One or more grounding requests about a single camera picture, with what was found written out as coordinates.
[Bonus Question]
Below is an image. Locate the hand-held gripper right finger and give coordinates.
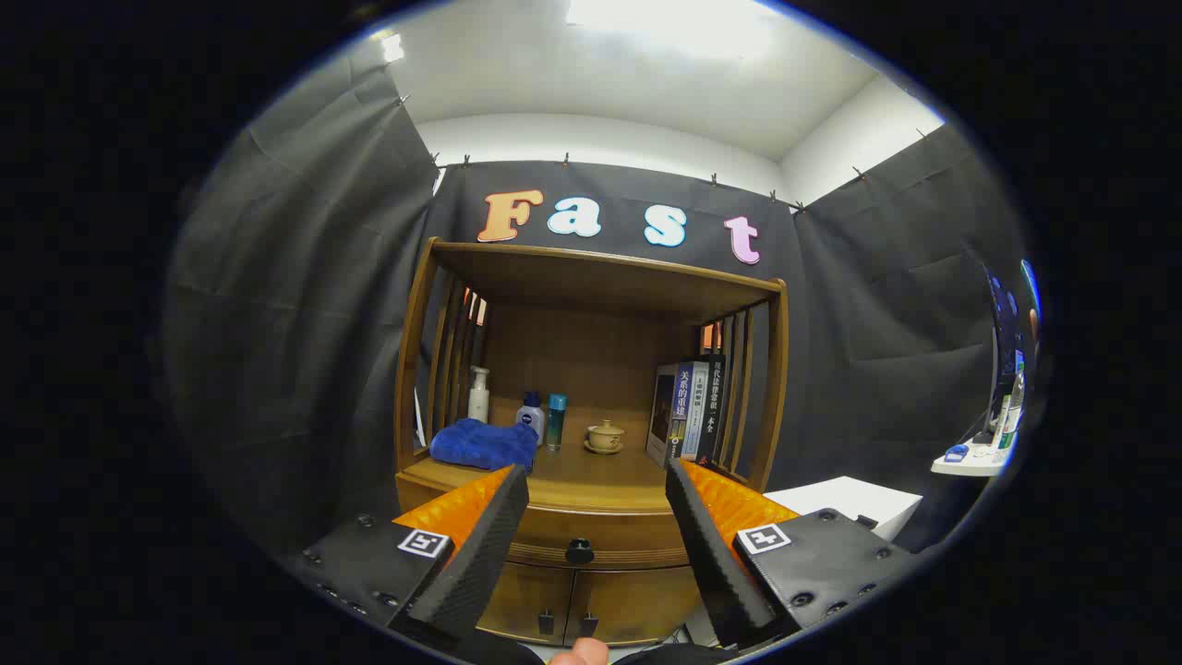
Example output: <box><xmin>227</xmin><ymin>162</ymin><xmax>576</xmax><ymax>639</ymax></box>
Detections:
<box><xmin>665</xmin><ymin>458</ymin><xmax>924</xmax><ymax>649</ymax></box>

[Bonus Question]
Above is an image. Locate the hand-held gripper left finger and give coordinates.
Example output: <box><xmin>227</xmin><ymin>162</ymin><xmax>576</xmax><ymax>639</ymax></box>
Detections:
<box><xmin>282</xmin><ymin>465</ymin><xmax>532</xmax><ymax>652</ymax></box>

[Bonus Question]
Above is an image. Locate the wooden drawer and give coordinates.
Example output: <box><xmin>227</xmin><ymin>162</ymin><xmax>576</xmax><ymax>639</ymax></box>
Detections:
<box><xmin>397</xmin><ymin>476</ymin><xmax>707</xmax><ymax>571</ymax></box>

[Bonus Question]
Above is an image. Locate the wooden cabinet door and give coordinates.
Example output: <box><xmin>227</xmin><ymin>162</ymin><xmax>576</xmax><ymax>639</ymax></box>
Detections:
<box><xmin>476</xmin><ymin>562</ymin><xmax>575</xmax><ymax>645</ymax></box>
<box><xmin>565</xmin><ymin>565</ymin><xmax>703</xmax><ymax>647</ymax></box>

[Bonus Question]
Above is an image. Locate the wooden countertop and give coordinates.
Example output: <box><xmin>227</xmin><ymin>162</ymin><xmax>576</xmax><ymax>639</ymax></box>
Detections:
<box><xmin>402</xmin><ymin>420</ymin><xmax>767</xmax><ymax>514</ymax></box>

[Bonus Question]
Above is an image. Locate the wooden cabinet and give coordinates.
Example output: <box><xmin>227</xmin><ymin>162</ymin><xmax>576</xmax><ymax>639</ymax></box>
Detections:
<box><xmin>392</xmin><ymin>237</ymin><xmax>790</xmax><ymax>647</ymax></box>

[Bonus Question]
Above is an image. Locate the blue towel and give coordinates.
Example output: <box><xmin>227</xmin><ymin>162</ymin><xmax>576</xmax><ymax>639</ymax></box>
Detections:
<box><xmin>430</xmin><ymin>418</ymin><xmax>540</xmax><ymax>472</ymax></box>

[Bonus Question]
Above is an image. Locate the white bottle with blue cap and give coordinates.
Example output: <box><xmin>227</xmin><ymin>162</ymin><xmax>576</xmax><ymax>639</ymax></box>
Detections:
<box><xmin>516</xmin><ymin>392</ymin><xmax>546</xmax><ymax>446</ymax></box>

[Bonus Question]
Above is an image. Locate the book with blue spine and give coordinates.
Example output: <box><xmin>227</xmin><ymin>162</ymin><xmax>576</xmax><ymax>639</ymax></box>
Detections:
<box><xmin>645</xmin><ymin>362</ymin><xmax>695</xmax><ymax>467</ymax></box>

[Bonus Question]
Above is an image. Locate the book with black spine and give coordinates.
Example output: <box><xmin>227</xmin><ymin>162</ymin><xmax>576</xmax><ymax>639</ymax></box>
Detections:
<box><xmin>697</xmin><ymin>355</ymin><xmax>728</xmax><ymax>467</ymax></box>

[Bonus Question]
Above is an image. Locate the book with white spine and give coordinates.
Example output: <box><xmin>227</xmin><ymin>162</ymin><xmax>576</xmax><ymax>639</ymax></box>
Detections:
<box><xmin>681</xmin><ymin>361</ymin><xmax>712</xmax><ymax>463</ymax></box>

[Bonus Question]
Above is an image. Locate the white box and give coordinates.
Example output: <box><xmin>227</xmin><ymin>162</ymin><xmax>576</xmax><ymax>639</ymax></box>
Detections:
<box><xmin>766</xmin><ymin>476</ymin><xmax>924</xmax><ymax>541</ymax></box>

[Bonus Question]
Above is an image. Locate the white side shelf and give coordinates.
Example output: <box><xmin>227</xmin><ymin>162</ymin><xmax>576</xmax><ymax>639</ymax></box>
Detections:
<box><xmin>931</xmin><ymin>441</ymin><xmax>1017</xmax><ymax>478</ymax></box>

